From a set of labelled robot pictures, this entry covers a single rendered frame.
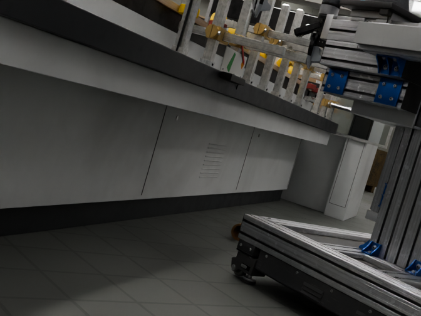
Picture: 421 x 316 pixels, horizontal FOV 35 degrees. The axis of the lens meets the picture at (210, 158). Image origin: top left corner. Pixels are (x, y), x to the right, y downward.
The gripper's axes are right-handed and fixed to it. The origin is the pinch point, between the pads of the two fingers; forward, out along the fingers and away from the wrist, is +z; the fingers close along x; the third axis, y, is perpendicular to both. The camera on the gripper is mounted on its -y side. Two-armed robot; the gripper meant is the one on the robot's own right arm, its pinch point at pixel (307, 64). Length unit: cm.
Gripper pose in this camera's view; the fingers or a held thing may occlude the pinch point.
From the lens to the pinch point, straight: 269.3
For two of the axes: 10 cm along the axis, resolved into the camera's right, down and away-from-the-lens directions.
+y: 8.9, 2.9, -3.4
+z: -2.8, 9.6, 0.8
